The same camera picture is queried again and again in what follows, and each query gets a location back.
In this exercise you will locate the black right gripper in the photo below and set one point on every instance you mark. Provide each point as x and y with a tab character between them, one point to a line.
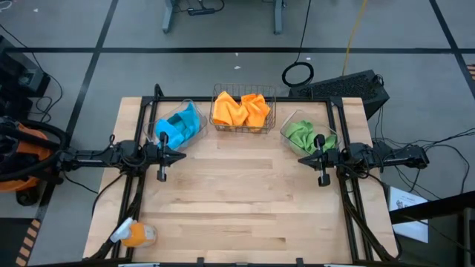
334	157

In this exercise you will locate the grey desk leg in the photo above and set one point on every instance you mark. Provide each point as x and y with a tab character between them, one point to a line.
278	16
167	16

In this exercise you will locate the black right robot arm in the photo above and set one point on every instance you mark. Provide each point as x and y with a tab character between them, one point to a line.
389	155

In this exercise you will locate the clear plastic bin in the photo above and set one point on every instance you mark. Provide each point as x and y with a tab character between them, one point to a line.
287	142
202	128

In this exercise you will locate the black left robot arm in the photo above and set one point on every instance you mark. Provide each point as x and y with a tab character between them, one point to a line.
92	161

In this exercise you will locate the white printed paper sheet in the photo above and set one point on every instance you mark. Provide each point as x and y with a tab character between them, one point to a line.
408	215

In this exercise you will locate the black power strip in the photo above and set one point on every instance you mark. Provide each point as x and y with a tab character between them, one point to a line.
200	11

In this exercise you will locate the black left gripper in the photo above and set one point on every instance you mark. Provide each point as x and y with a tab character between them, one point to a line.
156	155

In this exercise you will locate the black equipment box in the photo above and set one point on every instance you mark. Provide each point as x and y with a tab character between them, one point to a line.
18	78

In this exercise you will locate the orange microfiber towel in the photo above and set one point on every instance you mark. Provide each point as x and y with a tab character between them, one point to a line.
258	109
228	109

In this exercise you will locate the black metal table frame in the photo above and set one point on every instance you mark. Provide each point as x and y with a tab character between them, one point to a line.
148	101

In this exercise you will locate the orange and black vacuum cleaner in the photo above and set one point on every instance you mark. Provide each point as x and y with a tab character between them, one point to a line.
22	148

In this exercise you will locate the orange spray bottle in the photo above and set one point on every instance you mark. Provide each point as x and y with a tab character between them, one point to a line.
137	235

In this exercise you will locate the black shelf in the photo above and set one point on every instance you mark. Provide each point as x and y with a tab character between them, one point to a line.
438	207

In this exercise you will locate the black perforated computer case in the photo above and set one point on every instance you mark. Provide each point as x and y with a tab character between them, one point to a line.
341	91

